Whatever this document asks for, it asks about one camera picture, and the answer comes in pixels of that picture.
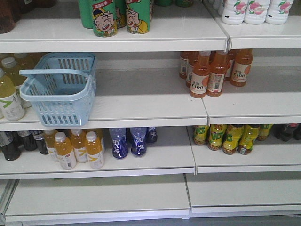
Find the light blue plastic basket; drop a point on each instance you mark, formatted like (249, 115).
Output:
(61, 88)

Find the white shelf unit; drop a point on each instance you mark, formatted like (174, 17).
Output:
(176, 182)

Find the blue sports drink bottle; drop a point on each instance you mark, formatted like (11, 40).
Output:
(139, 141)
(119, 142)
(151, 135)

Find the white peach drink bottle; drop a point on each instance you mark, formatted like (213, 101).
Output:
(256, 11)
(278, 11)
(234, 12)

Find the dark drink bottle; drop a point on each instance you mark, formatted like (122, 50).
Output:
(39, 138)
(27, 139)
(8, 146)

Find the green cartoon drink can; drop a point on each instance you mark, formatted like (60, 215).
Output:
(103, 18)
(138, 16)

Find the orange C100 juice bottle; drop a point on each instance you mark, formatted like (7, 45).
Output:
(200, 75)
(218, 69)
(241, 67)

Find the yellow lemon tea bottle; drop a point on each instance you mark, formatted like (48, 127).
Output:
(200, 134)
(217, 132)
(264, 131)
(234, 133)
(250, 134)

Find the orange vitamin drink bottle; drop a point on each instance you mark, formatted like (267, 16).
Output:
(50, 144)
(94, 150)
(65, 152)
(78, 138)

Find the pale green drink bottle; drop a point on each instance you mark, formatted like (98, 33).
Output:
(11, 69)
(10, 104)

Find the black cola bottle red label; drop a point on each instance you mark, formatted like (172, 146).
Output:
(285, 132)

